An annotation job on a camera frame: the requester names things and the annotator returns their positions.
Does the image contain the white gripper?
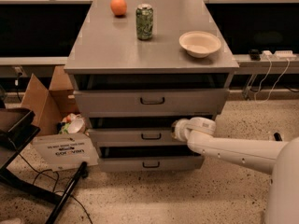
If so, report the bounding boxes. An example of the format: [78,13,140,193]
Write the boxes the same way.
[171,119,191,142]

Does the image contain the grey bottom drawer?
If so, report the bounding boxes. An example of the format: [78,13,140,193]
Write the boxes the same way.
[99,145,204,172]

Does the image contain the grey drawer cabinet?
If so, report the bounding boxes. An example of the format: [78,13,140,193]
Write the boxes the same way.
[64,0,240,142]

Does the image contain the black pole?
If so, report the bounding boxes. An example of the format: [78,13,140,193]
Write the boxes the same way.
[274,133,282,141]
[45,161,87,224]

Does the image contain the grey drawer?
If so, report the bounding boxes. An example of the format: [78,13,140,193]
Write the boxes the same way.
[88,116,192,147]
[99,145,204,172]
[74,89,229,118]

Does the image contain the white paper bowl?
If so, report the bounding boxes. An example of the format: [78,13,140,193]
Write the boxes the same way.
[179,31,221,58]

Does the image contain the grey top drawer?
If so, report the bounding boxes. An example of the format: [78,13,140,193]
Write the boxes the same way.
[74,89,229,118]

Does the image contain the black pole left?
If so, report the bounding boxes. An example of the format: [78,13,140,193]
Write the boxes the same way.
[45,161,87,224]

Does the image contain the black floor cable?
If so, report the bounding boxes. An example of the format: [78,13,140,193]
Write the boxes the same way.
[12,147,94,224]

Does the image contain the black pole right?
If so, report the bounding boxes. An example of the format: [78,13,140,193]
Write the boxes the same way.
[274,133,282,141]

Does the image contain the white power adapter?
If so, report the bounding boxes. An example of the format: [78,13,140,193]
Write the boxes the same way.
[262,50,297,60]

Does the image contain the white crumpled trash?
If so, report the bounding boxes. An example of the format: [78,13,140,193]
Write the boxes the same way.
[57,113,87,134]

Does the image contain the brown cardboard box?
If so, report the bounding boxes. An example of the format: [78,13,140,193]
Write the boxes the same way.
[21,65,99,171]

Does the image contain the black chair frame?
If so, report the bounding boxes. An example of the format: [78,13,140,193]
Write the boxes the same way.
[0,108,61,204]

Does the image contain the green soda can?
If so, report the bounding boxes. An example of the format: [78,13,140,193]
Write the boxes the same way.
[135,4,153,40]

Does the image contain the white hanging cable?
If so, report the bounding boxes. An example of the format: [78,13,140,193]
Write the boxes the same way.
[253,57,292,105]

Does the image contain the wall power outlet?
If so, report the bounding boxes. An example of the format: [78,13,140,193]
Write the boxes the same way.
[13,66,25,77]

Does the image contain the orange fruit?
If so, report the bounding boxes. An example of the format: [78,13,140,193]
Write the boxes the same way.
[110,0,127,16]

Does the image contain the black small device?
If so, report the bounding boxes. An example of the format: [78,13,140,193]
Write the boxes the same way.
[249,49,261,61]

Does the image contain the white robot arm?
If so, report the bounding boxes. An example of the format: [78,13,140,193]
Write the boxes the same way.
[172,117,299,224]

